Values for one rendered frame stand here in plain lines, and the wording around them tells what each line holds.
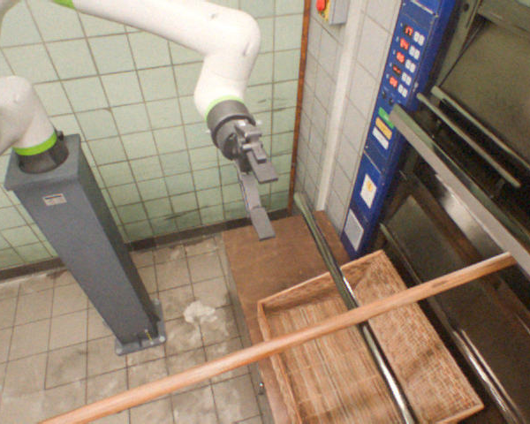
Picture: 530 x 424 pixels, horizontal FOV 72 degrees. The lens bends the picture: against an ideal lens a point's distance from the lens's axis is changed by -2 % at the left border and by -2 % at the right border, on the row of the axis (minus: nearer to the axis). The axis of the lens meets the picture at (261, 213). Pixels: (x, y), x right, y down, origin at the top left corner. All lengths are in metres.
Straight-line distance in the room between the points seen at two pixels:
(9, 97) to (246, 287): 1.03
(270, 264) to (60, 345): 1.26
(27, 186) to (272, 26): 1.15
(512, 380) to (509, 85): 0.69
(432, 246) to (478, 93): 0.48
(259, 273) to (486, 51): 1.11
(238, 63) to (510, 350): 0.92
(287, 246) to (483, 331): 0.87
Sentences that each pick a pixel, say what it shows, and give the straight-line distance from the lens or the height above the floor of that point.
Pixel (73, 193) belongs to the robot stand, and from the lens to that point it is 1.28.
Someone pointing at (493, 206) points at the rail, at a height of 1.44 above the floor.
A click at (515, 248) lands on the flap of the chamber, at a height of 1.41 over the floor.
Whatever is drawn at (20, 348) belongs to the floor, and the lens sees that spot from 2.43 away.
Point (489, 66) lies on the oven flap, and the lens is 0.97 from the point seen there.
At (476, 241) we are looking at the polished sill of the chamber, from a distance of 1.08.
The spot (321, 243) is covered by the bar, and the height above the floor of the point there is 1.17.
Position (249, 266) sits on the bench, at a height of 0.58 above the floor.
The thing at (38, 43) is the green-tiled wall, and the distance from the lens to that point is 1.74.
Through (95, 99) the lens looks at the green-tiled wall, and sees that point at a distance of 1.81.
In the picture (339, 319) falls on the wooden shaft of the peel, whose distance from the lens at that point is 0.81.
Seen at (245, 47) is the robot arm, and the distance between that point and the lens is 0.76.
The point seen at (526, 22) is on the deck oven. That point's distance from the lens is 0.91.
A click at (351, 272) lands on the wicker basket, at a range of 1.42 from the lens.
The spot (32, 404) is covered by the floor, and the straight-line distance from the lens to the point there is 2.27.
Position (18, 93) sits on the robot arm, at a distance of 1.16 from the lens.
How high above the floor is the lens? 1.92
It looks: 48 degrees down
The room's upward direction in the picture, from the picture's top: straight up
